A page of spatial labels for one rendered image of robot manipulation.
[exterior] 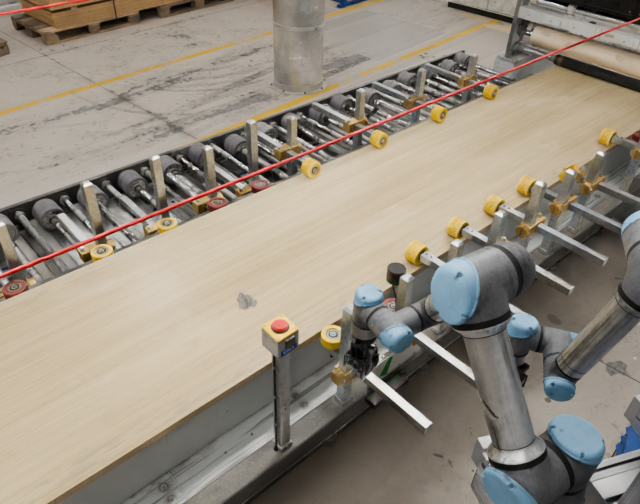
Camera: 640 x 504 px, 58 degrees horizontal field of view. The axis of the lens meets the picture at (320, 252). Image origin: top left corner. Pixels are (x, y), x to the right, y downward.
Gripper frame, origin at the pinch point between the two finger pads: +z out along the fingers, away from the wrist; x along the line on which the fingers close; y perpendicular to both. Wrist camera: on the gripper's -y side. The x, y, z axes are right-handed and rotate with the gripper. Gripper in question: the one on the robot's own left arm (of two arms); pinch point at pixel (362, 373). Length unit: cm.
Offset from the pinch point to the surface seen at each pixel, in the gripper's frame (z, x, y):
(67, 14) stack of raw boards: 63, -509, -357
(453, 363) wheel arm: 6.0, 22.6, -22.5
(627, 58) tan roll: -16, 48, -284
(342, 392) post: 15.5, -6.7, -2.0
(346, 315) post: -18.8, -7.6, -2.4
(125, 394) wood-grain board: 2, -58, 39
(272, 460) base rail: 21.9, -16.4, 26.3
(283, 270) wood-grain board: 2, -46, -32
